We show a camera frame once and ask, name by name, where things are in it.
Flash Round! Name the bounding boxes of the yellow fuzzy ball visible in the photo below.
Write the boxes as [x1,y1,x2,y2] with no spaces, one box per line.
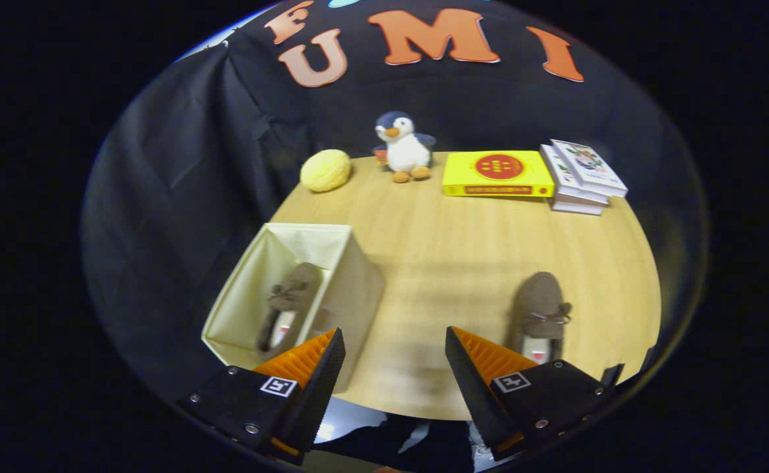
[300,149,352,193]

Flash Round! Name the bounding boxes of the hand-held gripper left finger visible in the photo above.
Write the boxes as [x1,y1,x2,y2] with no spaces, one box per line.
[177,327,346,464]

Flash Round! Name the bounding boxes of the penguin plush toy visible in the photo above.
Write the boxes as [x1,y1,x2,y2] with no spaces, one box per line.
[372,110,437,184]

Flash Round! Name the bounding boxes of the yellow book with red circle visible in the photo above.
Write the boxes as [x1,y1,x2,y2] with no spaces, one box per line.
[442,150,555,198]

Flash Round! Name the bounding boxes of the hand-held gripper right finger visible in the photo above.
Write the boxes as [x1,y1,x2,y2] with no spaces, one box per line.
[445,326,612,461]

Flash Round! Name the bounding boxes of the cream fabric storage box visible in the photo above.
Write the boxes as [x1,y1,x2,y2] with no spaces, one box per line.
[201,223,386,394]

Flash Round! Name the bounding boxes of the person's dark clothing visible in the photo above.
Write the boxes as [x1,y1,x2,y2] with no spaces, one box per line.
[312,414,477,473]

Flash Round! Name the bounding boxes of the illustrated white book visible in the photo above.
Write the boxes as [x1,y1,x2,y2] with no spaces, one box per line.
[550,139,628,198]

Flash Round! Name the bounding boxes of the brown shoe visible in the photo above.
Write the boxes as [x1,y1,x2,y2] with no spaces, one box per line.
[255,262,324,355]
[507,271,572,365]

